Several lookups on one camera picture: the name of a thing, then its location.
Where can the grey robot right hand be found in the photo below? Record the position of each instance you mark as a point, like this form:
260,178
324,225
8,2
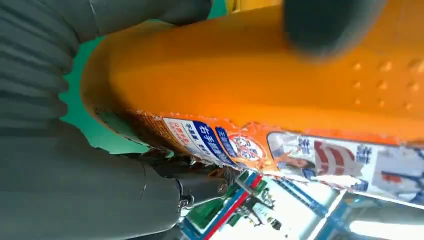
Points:
82,192

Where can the yellow sheet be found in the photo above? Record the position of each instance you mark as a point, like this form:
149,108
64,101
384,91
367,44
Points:
251,4

